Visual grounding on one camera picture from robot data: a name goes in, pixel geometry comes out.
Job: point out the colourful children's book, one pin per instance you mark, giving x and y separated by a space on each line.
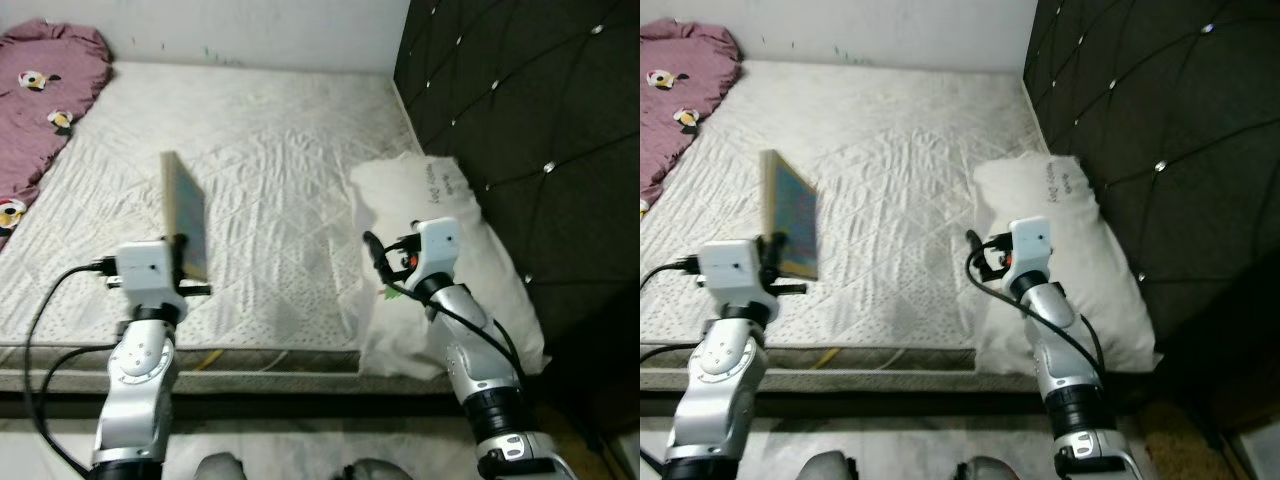
188 225
795 225

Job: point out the cream printed pillow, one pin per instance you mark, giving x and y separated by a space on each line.
500 290
1110 290

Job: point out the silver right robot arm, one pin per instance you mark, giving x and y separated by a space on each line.
1070 350
475 350

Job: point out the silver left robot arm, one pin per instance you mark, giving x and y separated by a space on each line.
140 380
715 380

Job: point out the white quilted mattress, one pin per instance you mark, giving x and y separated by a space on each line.
270 150
900 130

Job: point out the purple cartoon print blanket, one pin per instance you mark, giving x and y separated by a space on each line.
40 110
670 110

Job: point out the grey left robot leg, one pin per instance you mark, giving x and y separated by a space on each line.
220 468
830 467

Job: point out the grey robot leg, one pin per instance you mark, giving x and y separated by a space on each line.
982 469
830 467
220 468
370 470

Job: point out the black tufted headboard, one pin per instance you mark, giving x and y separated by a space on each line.
1170 100
540 100

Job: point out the grey right robot leg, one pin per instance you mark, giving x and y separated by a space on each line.
370 470
982 469

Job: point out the brown floor mat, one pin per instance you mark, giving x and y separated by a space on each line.
1185 440
575 445

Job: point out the white furniture panel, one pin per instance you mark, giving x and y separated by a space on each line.
1258 450

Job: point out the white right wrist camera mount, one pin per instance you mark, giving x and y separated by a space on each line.
435 248
1033 245

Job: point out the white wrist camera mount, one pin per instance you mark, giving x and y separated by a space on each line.
148 272
435 248
732 270
1033 245

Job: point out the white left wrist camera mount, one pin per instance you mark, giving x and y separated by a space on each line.
148 272
732 270

